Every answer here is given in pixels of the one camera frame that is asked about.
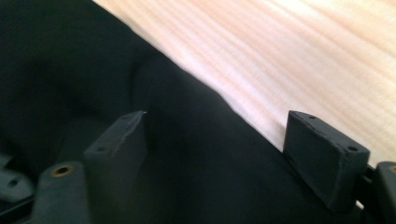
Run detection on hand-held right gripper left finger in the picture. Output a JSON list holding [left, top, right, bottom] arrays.
[[83, 110, 149, 224]]

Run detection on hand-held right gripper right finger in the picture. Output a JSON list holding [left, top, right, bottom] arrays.
[[282, 109, 372, 213]]

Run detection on black pants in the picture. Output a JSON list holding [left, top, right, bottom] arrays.
[[0, 0, 377, 224]]

